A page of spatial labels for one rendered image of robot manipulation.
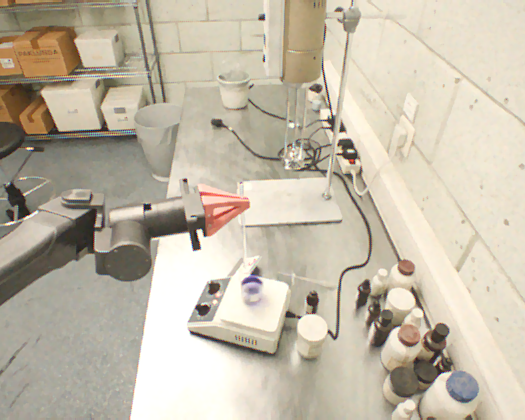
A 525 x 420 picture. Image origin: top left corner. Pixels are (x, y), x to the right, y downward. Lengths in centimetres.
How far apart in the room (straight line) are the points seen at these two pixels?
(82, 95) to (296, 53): 219
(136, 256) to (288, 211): 66
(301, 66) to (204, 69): 225
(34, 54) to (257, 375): 248
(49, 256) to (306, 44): 62
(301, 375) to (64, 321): 136
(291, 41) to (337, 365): 68
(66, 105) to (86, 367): 184
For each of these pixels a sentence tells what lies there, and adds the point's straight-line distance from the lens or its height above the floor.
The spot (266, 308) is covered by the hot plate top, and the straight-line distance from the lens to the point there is 76.
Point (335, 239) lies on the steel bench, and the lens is 101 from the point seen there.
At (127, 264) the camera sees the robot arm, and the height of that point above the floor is 112.
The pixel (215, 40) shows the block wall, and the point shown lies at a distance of 298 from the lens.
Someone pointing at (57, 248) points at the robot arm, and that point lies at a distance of 51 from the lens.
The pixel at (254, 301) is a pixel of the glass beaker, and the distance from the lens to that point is 74.
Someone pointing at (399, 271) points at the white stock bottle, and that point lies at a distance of 86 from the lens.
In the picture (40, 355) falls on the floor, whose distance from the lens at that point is 189.
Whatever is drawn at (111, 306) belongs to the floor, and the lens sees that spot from 189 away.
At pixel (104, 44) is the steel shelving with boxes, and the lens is 276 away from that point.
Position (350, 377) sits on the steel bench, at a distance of 80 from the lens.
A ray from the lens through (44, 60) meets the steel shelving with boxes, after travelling 283.
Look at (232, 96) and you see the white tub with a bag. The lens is 159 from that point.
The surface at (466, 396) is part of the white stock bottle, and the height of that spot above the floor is 88.
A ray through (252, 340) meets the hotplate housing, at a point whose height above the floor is 80.
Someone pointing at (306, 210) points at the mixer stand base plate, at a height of 76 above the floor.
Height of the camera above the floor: 147
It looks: 42 degrees down
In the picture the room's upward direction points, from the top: straight up
